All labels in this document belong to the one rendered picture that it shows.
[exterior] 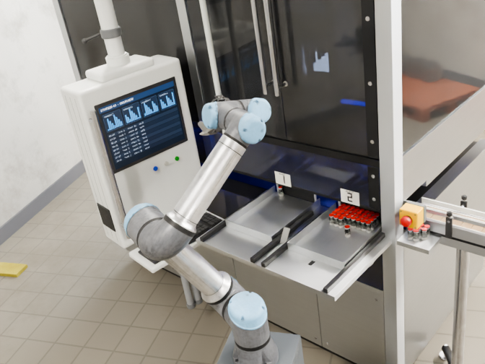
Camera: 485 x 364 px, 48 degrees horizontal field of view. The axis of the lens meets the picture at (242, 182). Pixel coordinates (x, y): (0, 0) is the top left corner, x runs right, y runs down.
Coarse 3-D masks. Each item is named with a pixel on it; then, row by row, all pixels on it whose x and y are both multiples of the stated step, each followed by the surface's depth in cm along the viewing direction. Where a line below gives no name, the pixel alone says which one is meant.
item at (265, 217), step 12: (264, 192) 250; (276, 192) 255; (252, 204) 244; (264, 204) 246; (276, 204) 245; (288, 204) 243; (300, 204) 242; (312, 204) 234; (240, 216) 240; (252, 216) 239; (264, 216) 238; (276, 216) 236; (288, 216) 235; (300, 216) 229; (240, 228) 229; (252, 228) 230; (264, 228) 229; (276, 228) 227
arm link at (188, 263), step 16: (144, 208) 155; (128, 224) 154; (144, 224) 148; (176, 256) 160; (192, 256) 164; (192, 272) 165; (208, 272) 169; (224, 272) 178; (208, 288) 171; (224, 288) 173; (240, 288) 177
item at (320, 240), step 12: (324, 216) 227; (312, 228) 222; (324, 228) 222; (336, 228) 221; (300, 240) 217; (312, 240) 216; (324, 240) 214; (336, 240) 213; (348, 240) 212; (360, 240) 211; (300, 252) 209; (312, 252) 204; (324, 252) 208; (336, 252) 207; (348, 252) 206; (336, 264) 198
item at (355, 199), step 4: (344, 192) 215; (348, 192) 214; (352, 192) 212; (356, 192) 211; (344, 196) 216; (352, 196) 213; (356, 196) 212; (344, 200) 217; (352, 200) 214; (356, 200) 213; (356, 204) 214
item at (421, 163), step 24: (72, 48) 308; (192, 48) 239; (192, 72) 246; (480, 96) 243; (192, 120) 263; (456, 120) 228; (480, 120) 250; (288, 144) 225; (432, 144) 215; (456, 144) 234; (408, 168) 203; (432, 168) 220; (312, 192) 228; (408, 192) 208
